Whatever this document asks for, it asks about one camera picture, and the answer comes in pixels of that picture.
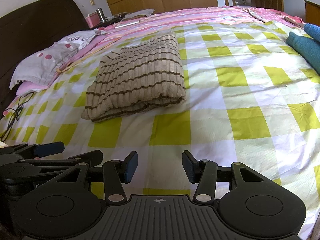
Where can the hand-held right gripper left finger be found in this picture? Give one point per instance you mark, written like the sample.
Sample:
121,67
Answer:
131,167

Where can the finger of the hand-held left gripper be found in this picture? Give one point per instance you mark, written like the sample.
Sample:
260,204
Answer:
91,157
50,148

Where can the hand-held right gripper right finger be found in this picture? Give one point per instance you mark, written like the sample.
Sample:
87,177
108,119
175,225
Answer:
189,167

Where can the beige striped ribbed sweater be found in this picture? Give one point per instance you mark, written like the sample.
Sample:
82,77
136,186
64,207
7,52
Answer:
140,80

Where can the grey dotted pillow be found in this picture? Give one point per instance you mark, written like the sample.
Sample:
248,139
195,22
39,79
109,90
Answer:
50,57

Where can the yellow white checked bedsheet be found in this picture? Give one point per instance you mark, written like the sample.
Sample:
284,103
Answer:
250,92

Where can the pink pillow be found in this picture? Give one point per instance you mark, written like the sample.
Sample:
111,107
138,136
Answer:
85,50

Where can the dark wooden headboard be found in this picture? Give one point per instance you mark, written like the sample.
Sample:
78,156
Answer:
32,30

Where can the dark nightstand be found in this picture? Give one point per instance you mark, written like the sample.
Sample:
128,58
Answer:
105,24

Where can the pink box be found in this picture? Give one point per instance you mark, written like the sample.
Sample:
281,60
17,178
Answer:
92,20

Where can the metal thermos flask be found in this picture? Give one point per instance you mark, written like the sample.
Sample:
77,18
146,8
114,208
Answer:
101,14

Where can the pink striped blanket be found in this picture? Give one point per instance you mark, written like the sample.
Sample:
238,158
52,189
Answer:
190,18

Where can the grey folded cloth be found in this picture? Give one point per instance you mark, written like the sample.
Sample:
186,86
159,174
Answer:
140,13

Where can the teal folded towel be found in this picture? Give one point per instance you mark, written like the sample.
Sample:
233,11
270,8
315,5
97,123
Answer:
303,46

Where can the blue folded towel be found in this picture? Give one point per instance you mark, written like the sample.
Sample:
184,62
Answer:
313,31

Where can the wooden side cabinet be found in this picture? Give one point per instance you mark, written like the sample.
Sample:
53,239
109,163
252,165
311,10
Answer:
312,11

